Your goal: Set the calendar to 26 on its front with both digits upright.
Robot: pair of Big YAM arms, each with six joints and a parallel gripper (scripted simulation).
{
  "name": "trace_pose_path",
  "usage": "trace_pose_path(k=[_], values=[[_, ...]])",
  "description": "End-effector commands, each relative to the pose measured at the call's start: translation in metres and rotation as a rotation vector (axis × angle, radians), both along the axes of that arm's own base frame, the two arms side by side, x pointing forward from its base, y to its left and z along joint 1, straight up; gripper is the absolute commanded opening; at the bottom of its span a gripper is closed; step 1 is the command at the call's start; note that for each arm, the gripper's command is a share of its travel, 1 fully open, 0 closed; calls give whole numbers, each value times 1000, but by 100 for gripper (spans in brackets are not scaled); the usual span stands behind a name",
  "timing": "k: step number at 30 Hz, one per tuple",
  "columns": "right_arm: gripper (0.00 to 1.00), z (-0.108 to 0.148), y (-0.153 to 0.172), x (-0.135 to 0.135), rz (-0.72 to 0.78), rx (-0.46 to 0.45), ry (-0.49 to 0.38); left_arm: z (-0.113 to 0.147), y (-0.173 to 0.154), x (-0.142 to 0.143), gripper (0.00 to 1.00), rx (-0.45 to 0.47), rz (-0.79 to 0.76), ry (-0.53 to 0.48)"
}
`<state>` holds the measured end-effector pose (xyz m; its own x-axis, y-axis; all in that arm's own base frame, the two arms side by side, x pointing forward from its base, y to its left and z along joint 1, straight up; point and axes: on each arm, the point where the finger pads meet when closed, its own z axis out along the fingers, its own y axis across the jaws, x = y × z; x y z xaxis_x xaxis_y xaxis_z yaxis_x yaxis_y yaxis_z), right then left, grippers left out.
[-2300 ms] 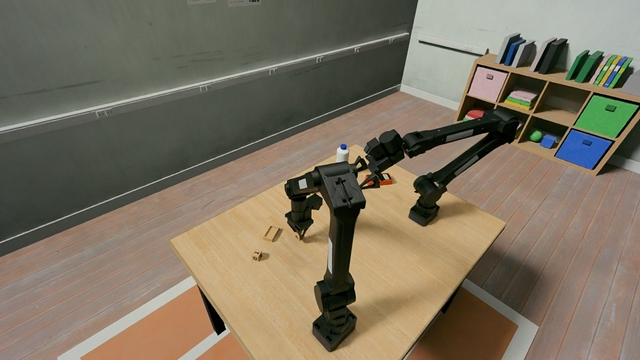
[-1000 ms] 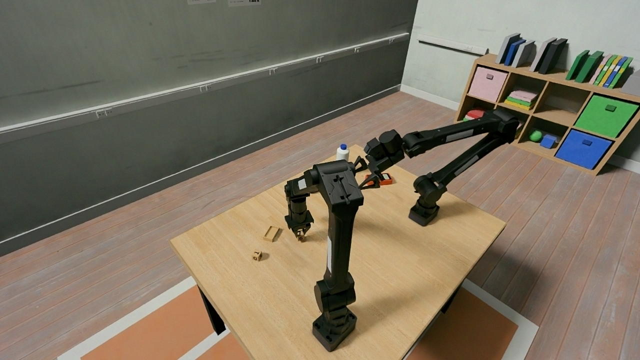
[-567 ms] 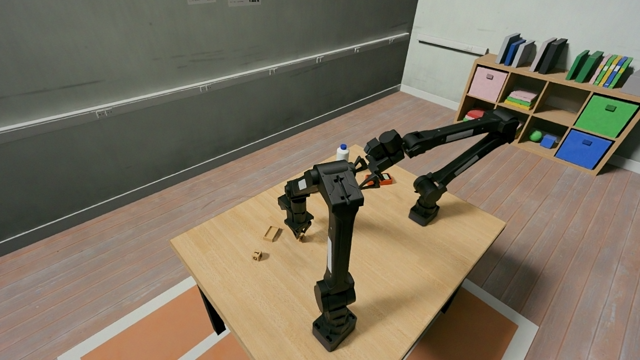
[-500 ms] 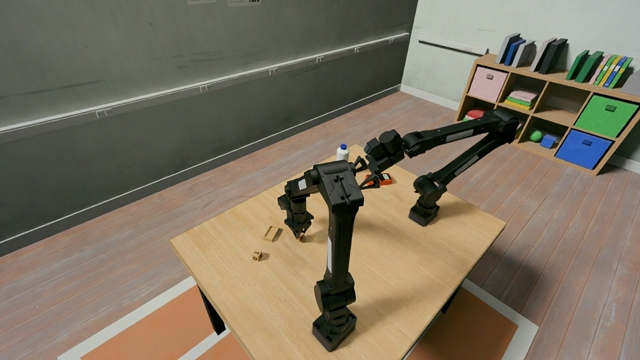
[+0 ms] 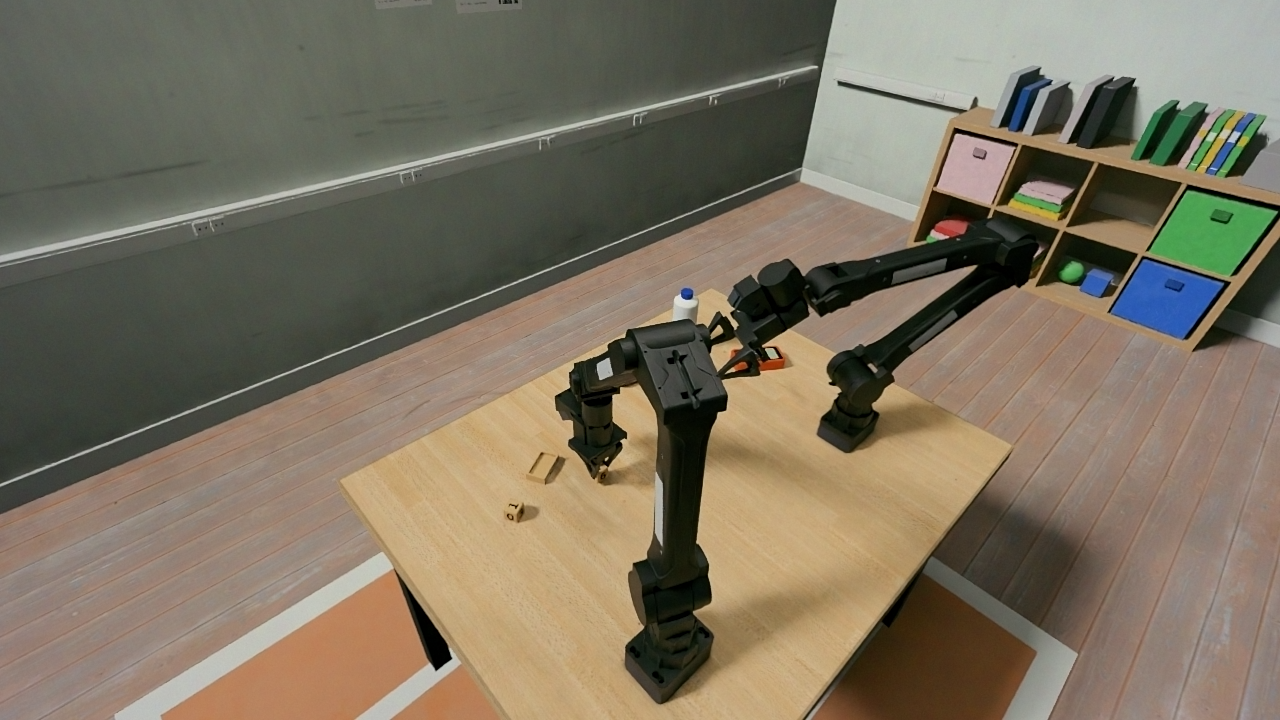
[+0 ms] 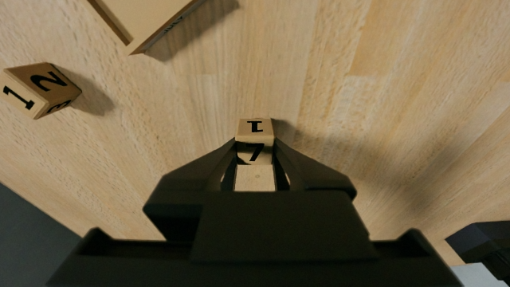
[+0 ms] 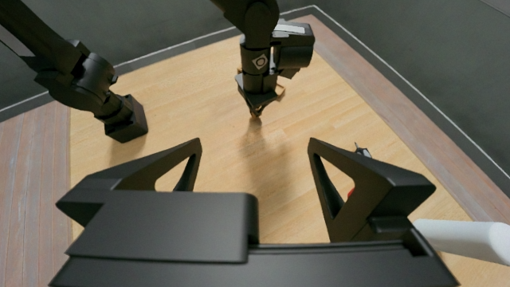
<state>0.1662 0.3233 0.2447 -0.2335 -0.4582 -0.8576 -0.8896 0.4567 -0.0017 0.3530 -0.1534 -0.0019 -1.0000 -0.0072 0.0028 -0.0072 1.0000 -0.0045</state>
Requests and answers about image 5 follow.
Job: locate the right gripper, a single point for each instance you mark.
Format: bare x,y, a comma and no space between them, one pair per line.
748,340

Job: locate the tan shallow wooden tray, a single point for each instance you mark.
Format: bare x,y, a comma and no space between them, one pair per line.
542,467

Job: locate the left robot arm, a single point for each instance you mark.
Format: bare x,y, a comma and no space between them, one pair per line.
670,361

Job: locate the white plastic bottle with blue cap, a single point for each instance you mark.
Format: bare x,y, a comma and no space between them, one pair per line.
686,306

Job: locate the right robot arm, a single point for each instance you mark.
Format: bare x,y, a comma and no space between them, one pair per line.
994,244

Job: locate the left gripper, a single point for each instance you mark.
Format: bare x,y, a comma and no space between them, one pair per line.
601,442

